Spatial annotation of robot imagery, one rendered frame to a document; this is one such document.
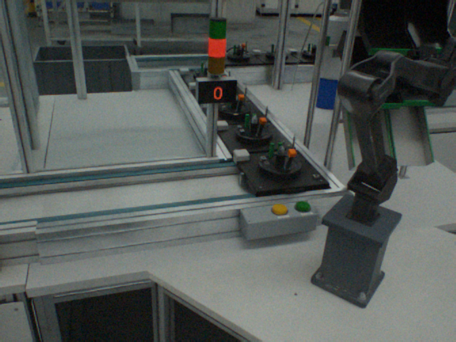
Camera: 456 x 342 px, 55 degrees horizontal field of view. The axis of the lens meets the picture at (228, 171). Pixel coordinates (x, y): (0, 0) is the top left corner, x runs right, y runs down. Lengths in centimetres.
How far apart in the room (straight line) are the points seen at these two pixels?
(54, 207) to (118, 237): 25
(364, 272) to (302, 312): 17
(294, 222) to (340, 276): 20
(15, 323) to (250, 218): 66
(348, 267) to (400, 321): 17
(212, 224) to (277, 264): 21
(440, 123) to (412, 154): 84
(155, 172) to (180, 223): 27
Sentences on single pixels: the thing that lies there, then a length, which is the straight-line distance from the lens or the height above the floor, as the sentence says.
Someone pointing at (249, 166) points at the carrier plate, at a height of 97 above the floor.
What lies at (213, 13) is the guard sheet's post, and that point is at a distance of 133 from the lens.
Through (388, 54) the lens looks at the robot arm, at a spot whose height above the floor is 145.
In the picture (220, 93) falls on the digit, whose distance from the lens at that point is 135.
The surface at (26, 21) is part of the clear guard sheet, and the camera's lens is 131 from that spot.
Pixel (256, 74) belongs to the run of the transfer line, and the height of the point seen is 92.
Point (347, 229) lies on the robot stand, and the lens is 103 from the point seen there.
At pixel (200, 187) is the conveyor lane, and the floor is 92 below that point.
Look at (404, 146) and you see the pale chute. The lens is 156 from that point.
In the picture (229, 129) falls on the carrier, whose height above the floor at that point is 97.
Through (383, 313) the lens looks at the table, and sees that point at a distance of 115.
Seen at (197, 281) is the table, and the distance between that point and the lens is 113.
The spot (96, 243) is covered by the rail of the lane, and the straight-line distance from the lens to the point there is 120.
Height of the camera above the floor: 164
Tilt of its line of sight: 29 degrees down
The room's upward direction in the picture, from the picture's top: 3 degrees clockwise
